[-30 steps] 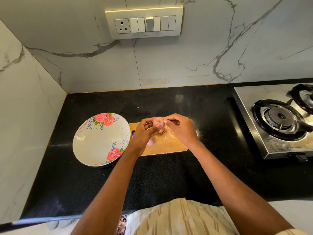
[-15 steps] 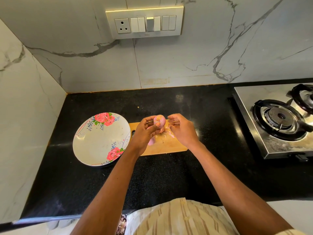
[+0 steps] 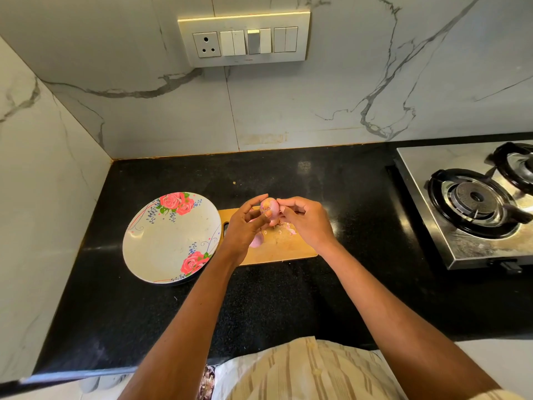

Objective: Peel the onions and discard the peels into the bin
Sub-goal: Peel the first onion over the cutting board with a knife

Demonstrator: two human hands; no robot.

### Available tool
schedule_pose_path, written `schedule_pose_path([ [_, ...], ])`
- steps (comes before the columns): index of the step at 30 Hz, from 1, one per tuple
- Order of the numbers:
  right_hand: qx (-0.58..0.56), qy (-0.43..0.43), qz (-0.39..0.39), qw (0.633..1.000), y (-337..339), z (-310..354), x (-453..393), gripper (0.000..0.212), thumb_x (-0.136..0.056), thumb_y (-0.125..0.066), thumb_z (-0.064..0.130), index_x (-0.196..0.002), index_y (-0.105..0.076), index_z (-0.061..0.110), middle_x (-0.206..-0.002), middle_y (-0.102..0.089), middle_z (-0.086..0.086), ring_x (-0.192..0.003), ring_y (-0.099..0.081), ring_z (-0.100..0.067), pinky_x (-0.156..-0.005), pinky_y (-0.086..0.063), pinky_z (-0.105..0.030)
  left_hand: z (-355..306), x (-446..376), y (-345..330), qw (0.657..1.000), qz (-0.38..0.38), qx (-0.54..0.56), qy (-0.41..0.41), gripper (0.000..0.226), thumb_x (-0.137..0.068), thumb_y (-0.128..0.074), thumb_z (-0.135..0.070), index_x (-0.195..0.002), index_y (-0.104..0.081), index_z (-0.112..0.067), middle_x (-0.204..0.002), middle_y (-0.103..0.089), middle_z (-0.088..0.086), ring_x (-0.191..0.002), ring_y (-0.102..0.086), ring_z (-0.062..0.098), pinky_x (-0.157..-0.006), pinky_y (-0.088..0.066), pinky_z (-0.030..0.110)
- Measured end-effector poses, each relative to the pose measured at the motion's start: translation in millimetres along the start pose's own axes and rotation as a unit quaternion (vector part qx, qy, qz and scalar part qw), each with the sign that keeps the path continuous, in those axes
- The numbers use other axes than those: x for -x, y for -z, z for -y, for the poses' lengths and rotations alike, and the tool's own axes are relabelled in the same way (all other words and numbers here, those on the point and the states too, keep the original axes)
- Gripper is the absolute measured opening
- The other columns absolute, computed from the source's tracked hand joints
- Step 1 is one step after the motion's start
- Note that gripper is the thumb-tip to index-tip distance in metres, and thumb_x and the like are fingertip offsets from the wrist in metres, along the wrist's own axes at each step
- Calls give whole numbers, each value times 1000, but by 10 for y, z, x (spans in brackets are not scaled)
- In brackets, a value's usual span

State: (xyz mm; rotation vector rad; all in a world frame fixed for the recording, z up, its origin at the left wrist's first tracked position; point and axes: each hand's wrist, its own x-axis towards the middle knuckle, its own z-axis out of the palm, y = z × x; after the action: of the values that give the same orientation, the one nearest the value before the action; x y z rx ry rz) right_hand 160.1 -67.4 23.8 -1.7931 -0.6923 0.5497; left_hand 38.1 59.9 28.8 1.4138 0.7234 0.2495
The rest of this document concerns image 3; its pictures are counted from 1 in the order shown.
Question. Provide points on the person's left hand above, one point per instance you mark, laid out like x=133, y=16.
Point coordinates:
x=241, y=233

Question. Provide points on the person's right hand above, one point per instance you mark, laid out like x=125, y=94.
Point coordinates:
x=310, y=222

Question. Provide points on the small pink onion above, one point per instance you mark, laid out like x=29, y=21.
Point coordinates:
x=269, y=207
x=256, y=240

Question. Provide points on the pile of onion peels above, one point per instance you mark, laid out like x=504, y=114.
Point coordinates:
x=283, y=231

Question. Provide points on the person's right forearm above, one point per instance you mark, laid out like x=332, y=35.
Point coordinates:
x=400, y=325

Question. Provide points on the person's left forearm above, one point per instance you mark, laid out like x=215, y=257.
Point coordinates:
x=179, y=333

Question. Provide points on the wooden cutting board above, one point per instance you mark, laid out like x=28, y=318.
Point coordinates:
x=283, y=250

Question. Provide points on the black stone countertop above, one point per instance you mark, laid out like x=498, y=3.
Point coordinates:
x=366, y=170

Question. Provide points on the white floral plate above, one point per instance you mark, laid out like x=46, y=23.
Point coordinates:
x=169, y=239

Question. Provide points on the stainless steel gas stove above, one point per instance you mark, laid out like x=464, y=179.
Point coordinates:
x=414, y=162

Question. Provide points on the beige striped garment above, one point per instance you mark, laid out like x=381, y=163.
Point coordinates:
x=308, y=372

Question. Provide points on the black stove burner grate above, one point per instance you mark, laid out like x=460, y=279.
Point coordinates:
x=476, y=202
x=515, y=165

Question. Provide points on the grey slipper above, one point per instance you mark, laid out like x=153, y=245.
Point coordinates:
x=111, y=382
x=89, y=384

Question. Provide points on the white wall switch panel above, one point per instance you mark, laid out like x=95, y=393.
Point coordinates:
x=243, y=39

